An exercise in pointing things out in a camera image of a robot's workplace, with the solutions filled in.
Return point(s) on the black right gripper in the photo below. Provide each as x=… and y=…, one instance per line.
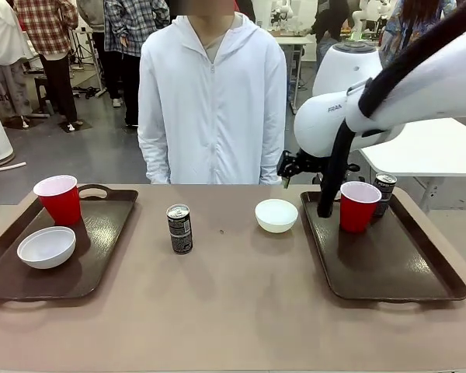
x=308, y=163

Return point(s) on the red plastic cup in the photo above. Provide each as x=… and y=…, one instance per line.
x=60, y=206
x=359, y=213

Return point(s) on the black drink can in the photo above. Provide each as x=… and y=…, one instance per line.
x=179, y=233
x=388, y=186

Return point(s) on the white bowl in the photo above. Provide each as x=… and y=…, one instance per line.
x=46, y=252
x=276, y=217

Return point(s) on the person's left forearm white sleeve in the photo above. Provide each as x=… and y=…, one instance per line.
x=271, y=167

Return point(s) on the person's right forearm white sleeve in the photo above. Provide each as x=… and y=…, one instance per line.
x=155, y=163

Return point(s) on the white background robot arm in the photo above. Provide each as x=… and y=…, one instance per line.
x=358, y=19

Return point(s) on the person in white hoodie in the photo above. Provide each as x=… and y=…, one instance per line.
x=213, y=116

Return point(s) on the grey background desk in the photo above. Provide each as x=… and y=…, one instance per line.
x=293, y=40

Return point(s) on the brown plastic tray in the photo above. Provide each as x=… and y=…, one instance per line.
x=101, y=241
x=392, y=264

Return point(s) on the white table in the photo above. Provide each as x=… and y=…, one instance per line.
x=431, y=147

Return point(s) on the bystander in black clothes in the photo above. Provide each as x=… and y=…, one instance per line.
x=330, y=19

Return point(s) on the bystander in blue patterned shirt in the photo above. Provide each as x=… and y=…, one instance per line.
x=400, y=35

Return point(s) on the bystander in blue plaid shirt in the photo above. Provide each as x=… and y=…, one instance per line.
x=132, y=27

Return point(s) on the bystander in grey top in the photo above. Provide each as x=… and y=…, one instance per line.
x=97, y=15

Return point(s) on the dark stool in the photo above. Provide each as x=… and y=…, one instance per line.
x=42, y=79

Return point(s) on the white pipe piece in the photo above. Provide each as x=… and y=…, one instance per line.
x=7, y=166

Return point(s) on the bystander in red plaid shirt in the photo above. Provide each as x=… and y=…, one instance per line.
x=46, y=23

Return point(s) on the bystander in white shirt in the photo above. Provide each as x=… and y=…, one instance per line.
x=0, y=35

